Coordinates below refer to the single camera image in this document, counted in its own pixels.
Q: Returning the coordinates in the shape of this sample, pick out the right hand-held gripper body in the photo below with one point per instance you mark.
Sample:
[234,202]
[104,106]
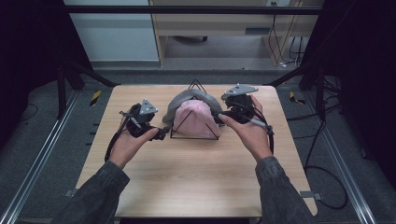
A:
[239,107]

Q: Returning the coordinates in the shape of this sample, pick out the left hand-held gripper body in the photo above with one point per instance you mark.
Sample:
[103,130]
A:
[138,123]

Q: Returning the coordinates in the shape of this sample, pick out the pink knit beanie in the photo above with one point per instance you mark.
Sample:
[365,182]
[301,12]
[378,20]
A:
[196,119]

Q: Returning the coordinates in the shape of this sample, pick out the grey knit beanie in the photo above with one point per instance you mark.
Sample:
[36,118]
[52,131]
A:
[186,95]

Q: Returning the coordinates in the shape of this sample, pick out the person's left hand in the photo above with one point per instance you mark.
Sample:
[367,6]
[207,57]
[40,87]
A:
[127,149]

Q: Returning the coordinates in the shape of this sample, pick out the person's right hand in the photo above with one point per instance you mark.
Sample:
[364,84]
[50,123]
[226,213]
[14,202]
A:
[252,137]

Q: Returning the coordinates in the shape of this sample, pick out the yellow black striped tape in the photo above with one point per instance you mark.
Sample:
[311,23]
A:
[95,98]
[295,99]

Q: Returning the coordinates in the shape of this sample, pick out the white cabinet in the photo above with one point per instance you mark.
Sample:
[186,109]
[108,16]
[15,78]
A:
[115,37]

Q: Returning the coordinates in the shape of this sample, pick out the black curtain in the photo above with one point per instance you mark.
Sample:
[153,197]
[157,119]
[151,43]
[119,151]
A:
[31,46]
[364,62]

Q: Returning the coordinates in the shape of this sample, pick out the black frame post with strut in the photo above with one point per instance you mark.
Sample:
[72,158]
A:
[320,93]
[61,93]

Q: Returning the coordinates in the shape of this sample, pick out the grey metal table bracket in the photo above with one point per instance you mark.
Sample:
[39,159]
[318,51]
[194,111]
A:
[70,193]
[311,195]

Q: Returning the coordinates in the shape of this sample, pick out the aluminium floor rail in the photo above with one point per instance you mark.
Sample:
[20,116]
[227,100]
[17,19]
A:
[40,158]
[342,161]

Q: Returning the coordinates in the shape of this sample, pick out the black horizontal frame bar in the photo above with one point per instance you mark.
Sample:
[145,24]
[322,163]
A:
[186,10]

